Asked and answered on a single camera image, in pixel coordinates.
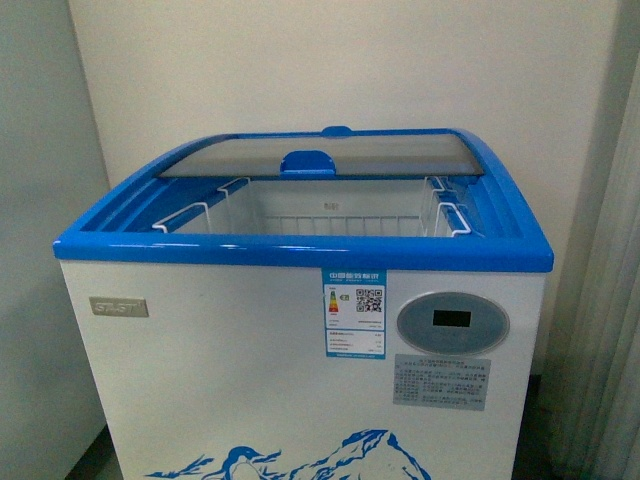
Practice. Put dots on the glass sliding freezer lid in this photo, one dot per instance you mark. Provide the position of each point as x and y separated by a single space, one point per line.
393 155

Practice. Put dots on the white blue chest freezer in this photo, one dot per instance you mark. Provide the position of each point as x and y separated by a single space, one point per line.
222 356

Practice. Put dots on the rear glass freezer lid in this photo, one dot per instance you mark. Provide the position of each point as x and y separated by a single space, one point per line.
343 131

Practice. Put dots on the white vertical blinds curtain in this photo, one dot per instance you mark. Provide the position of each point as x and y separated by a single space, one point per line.
590 383

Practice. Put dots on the white wire freezer basket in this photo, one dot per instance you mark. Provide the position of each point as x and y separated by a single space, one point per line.
366 207

